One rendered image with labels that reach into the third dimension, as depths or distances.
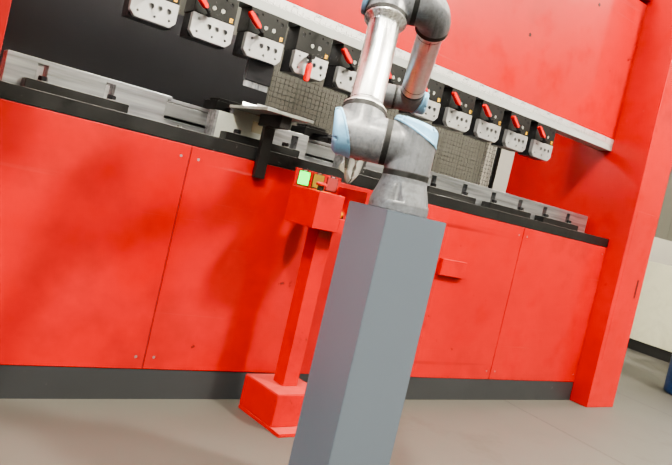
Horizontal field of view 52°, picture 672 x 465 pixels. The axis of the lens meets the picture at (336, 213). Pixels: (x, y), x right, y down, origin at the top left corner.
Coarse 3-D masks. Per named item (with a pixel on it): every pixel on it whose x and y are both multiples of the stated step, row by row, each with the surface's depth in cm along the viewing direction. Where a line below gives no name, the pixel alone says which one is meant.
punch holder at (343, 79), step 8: (336, 48) 259; (352, 48) 258; (336, 56) 258; (352, 56) 259; (328, 64) 262; (336, 64) 257; (344, 64) 257; (328, 72) 262; (336, 72) 257; (344, 72) 258; (352, 72) 260; (328, 80) 261; (336, 80) 256; (344, 80) 258; (352, 80) 260; (336, 88) 260; (344, 88) 259
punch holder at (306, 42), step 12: (288, 36) 249; (300, 36) 244; (312, 36) 247; (324, 36) 250; (288, 48) 248; (300, 48) 245; (312, 48) 248; (324, 48) 251; (288, 60) 247; (300, 60) 246; (312, 60) 249; (324, 60) 252; (288, 72) 249; (300, 72) 246; (312, 72) 249; (324, 72) 252
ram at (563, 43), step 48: (240, 0) 229; (288, 0) 240; (336, 0) 251; (480, 0) 293; (528, 0) 311; (576, 0) 330; (624, 0) 352; (480, 48) 298; (528, 48) 316; (576, 48) 336; (624, 48) 359; (480, 96) 302; (528, 96) 321; (576, 96) 342; (624, 96) 366
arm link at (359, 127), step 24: (384, 0) 178; (408, 0) 179; (384, 24) 177; (408, 24) 185; (384, 48) 175; (360, 72) 173; (384, 72) 174; (360, 96) 169; (384, 96) 174; (336, 120) 166; (360, 120) 166; (384, 120) 167; (336, 144) 166; (360, 144) 165
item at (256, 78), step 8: (248, 64) 238; (256, 64) 240; (264, 64) 241; (248, 72) 238; (256, 72) 240; (264, 72) 242; (272, 72) 244; (248, 80) 239; (256, 80) 241; (264, 80) 242; (256, 88) 242; (264, 88) 244
